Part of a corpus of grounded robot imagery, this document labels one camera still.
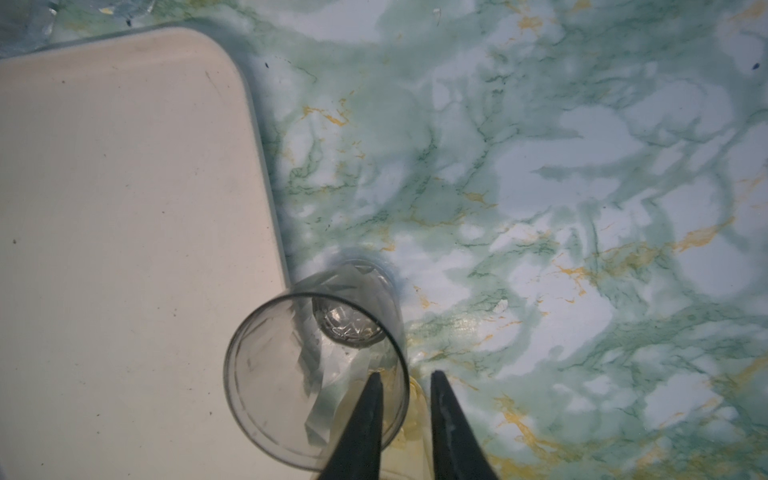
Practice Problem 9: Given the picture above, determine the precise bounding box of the large clear glass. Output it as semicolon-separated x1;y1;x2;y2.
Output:
0;0;59;58

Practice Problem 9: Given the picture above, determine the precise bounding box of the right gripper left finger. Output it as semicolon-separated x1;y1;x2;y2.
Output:
319;372;384;480

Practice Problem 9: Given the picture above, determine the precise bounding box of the amber yellow cup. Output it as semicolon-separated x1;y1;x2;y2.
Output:
380;377;434;480

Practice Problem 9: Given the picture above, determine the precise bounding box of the grey smoky cup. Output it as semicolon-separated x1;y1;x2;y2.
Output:
223;259;410;471

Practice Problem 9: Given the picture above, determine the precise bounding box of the pink rectangular tray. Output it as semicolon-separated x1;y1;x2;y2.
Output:
1;27;302;479

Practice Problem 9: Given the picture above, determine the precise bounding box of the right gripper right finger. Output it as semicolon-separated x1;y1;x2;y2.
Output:
430;370;498;480

